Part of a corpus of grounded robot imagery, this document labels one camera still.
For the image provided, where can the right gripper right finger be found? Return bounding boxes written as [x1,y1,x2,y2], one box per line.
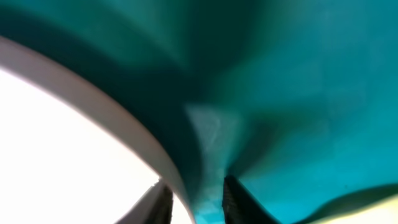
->
[222,175,279,224]

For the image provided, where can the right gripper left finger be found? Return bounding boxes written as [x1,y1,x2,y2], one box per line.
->
[116,179,174,224]

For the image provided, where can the large white plate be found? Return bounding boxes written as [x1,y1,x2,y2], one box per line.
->
[1,38,195,223]

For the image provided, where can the teal serving tray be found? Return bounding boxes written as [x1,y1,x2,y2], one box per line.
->
[1,0,397,223]

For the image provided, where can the yellow plastic spoon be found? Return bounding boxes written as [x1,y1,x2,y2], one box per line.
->
[311,195,397,224]

